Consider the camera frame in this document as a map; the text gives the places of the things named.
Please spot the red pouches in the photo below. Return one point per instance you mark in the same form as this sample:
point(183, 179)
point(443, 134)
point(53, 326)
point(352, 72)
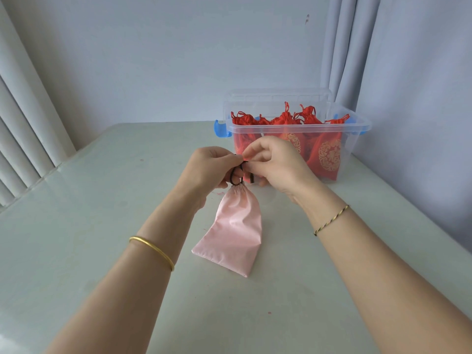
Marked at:
point(328, 158)

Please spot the white vertical blinds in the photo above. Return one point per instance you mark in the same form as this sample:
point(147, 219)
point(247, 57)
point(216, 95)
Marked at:
point(22, 117)

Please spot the clear plastic storage box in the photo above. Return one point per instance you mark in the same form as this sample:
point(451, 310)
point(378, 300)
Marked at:
point(357, 123)

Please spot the person's right hand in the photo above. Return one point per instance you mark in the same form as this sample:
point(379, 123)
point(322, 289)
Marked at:
point(284, 165)

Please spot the person's left hand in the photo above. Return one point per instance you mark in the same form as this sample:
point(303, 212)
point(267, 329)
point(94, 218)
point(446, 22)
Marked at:
point(206, 169)

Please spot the gold bangle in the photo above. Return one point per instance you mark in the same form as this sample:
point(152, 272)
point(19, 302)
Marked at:
point(155, 248)

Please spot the person's right forearm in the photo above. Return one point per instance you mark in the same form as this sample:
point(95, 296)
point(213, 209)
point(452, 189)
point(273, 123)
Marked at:
point(394, 287)

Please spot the person's left forearm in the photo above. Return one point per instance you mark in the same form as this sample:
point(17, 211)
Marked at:
point(114, 309)

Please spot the grey curtain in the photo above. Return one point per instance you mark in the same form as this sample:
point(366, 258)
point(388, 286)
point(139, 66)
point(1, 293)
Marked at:
point(424, 51)

